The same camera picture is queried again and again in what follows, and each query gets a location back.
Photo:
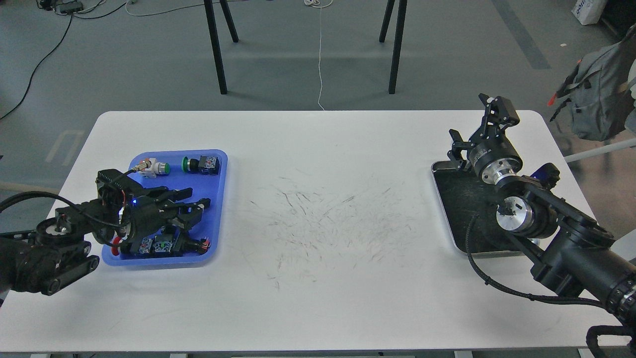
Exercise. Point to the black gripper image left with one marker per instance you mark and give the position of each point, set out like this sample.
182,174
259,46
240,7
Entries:
149,213

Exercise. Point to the blue plastic tray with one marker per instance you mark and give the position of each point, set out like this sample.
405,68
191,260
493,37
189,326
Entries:
218,199

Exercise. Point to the red push button switch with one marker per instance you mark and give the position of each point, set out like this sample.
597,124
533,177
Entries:
125,248

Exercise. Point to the green push button switch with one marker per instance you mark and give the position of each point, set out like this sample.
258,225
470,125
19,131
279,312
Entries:
204,165

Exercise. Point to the white box corner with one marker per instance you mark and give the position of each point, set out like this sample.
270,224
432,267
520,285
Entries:
588,12

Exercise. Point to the silver metal tray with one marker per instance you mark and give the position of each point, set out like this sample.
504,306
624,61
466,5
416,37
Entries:
472,209

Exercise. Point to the black stand leg right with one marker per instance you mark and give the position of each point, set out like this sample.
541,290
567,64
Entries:
399,31

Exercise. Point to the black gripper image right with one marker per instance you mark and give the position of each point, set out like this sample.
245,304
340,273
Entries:
490,153

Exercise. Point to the white switch orange green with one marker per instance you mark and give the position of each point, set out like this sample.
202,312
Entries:
152,168

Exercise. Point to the black switch block red connector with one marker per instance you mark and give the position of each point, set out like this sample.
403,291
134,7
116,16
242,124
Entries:
175,243

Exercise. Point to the grey backpack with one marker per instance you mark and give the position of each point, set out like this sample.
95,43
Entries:
597,92

